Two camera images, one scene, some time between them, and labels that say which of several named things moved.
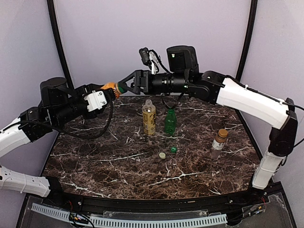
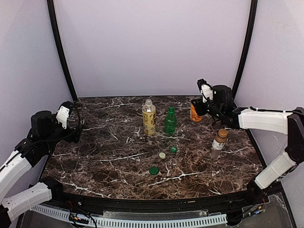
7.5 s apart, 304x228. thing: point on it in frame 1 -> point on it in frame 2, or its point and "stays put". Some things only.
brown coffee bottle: (219, 142) stays put
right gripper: (144, 81) -> (198, 109)
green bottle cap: (173, 149) stays put
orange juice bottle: (114, 85) -> (194, 116)
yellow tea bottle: (149, 113) stays put
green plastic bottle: (170, 122) stays put
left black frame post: (51, 11) stays put
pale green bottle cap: (162, 155) stays put
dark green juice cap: (120, 89) -> (154, 170)
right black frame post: (247, 40) stays put
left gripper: (89, 90) -> (71, 133)
